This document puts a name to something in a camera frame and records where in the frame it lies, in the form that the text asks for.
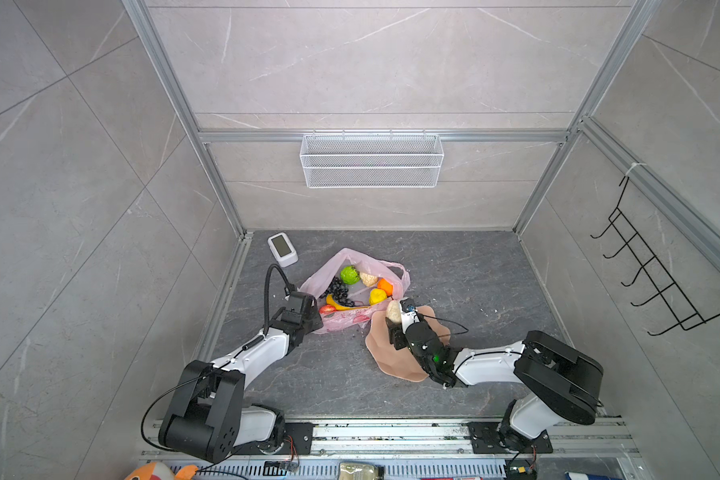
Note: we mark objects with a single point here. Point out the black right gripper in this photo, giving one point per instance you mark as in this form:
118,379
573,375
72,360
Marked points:
395,335

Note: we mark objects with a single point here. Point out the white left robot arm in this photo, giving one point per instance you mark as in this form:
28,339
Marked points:
206,417

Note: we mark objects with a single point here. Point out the aluminium mounting rail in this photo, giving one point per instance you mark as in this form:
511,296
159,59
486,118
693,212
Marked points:
424,448

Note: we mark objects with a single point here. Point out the black wire hook rack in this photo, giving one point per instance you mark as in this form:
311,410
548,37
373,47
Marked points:
651,271

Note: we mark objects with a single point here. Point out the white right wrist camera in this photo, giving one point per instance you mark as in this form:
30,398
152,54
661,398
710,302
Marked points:
408,313

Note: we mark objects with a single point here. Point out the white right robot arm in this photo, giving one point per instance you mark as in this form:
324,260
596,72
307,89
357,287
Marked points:
563,383

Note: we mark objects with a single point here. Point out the orange fake orange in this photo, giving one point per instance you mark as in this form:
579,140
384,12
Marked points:
386,286

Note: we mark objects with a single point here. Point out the yellow fake banana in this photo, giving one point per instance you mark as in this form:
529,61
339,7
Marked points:
343,304

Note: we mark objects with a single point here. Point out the small white digital clock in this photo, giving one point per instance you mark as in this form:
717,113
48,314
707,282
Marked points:
282,249

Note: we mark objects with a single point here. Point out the red fake apple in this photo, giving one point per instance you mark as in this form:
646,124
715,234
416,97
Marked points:
327,310

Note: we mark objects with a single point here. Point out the black fake grapes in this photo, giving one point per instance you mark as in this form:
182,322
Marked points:
337,288

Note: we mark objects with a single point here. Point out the yellow fake lemon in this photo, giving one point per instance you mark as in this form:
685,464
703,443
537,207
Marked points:
377,296

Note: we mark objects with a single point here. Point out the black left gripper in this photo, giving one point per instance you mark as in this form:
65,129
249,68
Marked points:
317,321

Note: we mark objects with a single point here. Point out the green fake fruit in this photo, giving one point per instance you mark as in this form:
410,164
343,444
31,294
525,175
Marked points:
349,275

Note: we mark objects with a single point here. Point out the pink plastic bag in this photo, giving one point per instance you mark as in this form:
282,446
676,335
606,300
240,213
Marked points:
371,270

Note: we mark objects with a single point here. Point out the white wire mesh basket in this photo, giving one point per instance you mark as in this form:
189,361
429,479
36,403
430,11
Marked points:
371,160

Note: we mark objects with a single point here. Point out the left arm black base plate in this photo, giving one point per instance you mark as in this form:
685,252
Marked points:
291,438

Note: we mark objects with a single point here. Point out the beige fake potato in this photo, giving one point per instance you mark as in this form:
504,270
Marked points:
393,312

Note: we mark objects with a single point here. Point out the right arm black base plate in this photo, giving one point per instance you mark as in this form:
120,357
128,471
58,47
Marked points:
491,438

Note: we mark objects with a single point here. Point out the pink scalloped plastic bowl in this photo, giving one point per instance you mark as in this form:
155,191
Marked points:
396,363

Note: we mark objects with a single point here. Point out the orange plush toy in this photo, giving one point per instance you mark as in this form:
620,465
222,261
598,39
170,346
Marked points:
160,471

